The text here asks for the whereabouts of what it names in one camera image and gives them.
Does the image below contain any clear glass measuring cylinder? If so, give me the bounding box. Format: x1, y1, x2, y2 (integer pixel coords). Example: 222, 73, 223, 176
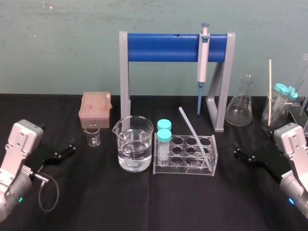
287, 53, 308, 107

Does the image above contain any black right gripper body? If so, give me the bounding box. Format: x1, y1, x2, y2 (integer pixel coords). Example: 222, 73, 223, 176
249, 142, 284, 184

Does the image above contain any black table cloth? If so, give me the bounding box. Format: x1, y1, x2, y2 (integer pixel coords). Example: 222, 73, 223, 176
0, 93, 308, 231

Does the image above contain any clear acrylic stand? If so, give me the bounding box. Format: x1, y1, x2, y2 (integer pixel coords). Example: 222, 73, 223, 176
288, 96, 308, 136

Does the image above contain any small glass beaker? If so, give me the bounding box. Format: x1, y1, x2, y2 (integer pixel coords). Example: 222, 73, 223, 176
83, 126, 102, 148

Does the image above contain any grey and blue pipette stand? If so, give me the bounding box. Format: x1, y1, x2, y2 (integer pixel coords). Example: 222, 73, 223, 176
118, 31, 233, 133

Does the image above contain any clear plastic tube rack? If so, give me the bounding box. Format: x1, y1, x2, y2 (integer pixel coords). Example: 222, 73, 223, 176
152, 134, 218, 177

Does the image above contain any medium glass beaker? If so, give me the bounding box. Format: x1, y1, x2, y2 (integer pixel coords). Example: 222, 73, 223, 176
261, 92, 293, 128

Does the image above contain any clear glass stirring rod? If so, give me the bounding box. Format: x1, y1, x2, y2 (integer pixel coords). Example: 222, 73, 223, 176
178, 106, 210, 169

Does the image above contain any teal capped sample tube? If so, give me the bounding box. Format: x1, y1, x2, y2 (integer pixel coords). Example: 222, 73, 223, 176
276, 87, 291, 116
156, 118, 173, 136
269, 82, 286, 124
156, 128, 173, 167
283, 90, 299, 107

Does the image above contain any thin dark gripper cable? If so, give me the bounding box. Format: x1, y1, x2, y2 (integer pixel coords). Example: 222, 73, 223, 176
33, 174, 60, 212

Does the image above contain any glass conical flask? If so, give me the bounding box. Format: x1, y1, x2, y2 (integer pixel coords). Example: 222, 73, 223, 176
224, 74, 254, 127

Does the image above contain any white and blue pipette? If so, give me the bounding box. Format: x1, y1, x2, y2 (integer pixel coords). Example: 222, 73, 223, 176
196, 22, 211, 119

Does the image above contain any large glass beaker with water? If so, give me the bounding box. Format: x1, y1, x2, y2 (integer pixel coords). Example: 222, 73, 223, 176
111, 115, 154, 173

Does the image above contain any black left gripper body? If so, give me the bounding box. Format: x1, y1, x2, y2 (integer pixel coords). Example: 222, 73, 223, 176
25, 141, 64, 173

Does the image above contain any pink pipette tip box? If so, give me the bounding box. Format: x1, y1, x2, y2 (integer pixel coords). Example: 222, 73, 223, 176
77, 91, 114, 129

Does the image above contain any thin wooden stick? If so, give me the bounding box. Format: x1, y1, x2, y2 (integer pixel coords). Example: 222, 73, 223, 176
267, 59, 273, 126

